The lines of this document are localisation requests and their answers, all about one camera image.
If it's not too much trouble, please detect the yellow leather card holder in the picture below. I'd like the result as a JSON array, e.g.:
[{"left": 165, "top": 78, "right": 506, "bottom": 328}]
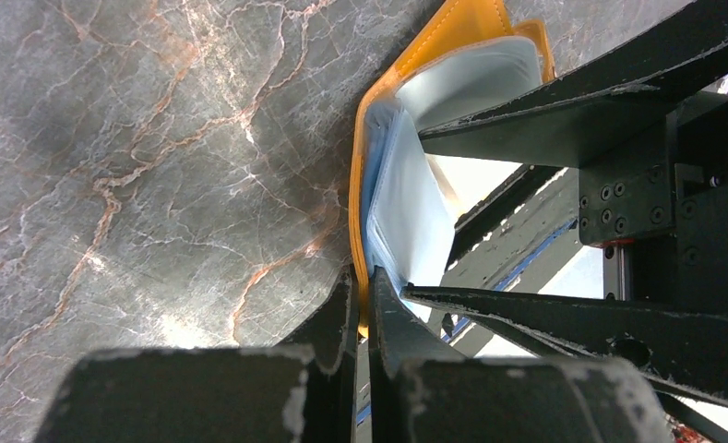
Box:
[{"left": 349, "top": 1, "right": 555, "bottom": 306}]

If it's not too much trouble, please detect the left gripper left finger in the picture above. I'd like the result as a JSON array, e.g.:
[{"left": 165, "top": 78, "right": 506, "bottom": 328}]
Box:
[{"left": 36, "top": 268, "right": 358, "bottom": 442}]

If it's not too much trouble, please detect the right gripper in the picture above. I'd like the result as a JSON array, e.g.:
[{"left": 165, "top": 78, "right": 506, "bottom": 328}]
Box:
[{"left": 403, "top": 1, "right": 728, "bottom": 407}]

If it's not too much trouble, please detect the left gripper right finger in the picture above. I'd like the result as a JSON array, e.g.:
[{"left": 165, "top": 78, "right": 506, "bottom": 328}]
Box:
[{"left": 368, "top": 268, "right": 672, "bottom": 442}]

